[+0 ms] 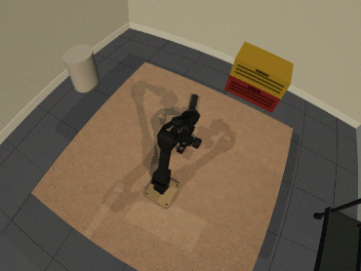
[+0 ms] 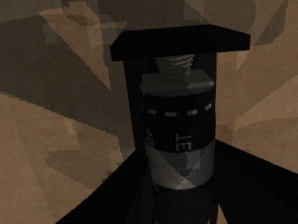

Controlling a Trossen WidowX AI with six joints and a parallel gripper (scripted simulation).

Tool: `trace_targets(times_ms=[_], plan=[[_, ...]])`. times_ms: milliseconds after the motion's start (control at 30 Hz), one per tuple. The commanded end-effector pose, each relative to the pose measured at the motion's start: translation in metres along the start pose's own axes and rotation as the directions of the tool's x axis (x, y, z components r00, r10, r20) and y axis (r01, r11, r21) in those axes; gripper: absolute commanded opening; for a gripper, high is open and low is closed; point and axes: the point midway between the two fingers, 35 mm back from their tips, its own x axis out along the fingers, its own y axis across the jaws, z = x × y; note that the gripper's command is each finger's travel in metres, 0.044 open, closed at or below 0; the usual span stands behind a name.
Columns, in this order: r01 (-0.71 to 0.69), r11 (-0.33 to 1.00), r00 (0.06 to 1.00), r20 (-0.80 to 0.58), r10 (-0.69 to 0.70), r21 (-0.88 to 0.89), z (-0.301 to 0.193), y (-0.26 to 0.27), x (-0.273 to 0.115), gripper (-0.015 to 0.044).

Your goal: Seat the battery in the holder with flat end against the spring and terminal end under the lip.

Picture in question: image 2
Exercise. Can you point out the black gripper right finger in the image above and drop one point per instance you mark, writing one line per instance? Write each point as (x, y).
(251, 190)

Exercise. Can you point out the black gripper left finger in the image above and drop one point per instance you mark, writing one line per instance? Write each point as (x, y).
(126, 197)

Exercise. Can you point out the black cylindrical battery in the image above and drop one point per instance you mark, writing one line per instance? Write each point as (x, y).
(179, 130)

